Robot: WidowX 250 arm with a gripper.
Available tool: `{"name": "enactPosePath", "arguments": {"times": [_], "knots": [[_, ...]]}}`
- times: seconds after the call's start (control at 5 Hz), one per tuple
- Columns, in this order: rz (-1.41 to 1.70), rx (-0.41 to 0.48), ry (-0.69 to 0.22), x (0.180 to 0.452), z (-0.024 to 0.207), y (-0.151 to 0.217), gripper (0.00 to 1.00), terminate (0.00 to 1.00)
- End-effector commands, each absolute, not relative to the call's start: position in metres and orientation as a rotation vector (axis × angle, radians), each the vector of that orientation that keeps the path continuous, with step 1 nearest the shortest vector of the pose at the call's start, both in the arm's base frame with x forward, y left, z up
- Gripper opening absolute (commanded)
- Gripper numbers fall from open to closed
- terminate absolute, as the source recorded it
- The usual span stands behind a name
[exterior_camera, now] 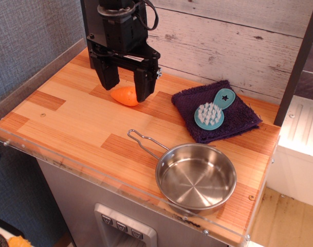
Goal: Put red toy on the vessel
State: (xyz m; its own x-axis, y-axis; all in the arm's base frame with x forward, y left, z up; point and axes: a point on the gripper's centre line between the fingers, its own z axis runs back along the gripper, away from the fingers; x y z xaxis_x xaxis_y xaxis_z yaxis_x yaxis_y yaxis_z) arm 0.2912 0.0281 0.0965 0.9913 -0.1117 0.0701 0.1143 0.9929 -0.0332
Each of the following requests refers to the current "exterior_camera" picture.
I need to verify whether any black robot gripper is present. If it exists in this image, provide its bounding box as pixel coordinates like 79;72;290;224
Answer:
87;5;161;102

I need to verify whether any orange carrot toy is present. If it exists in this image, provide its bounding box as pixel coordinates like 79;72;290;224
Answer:
111;86;139;107

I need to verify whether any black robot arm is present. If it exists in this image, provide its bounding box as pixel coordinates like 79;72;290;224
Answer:
87;1;161;102

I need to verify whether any grey toy fridge cabinet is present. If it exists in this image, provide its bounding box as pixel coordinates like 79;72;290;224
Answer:
35;156;234;247

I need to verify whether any teal scrub brush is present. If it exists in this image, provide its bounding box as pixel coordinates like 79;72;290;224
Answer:
194;89;236;131

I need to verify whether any purple folded towel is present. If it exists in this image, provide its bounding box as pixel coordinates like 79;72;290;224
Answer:
171;80;262;144

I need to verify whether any silver dispenser button panel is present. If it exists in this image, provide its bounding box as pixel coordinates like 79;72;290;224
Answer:
94;203;158;247

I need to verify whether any dark grey left post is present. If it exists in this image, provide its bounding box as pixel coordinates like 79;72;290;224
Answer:
80;0;95;69

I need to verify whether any dark grey post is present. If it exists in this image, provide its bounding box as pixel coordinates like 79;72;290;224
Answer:
273;12;313;127
80;0;95;69

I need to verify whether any steel pan with wire handle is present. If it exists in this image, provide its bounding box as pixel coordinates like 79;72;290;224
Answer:
140;143;237;216

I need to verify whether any dark grey right post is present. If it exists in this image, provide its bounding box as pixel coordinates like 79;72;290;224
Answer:
273;12;313;127

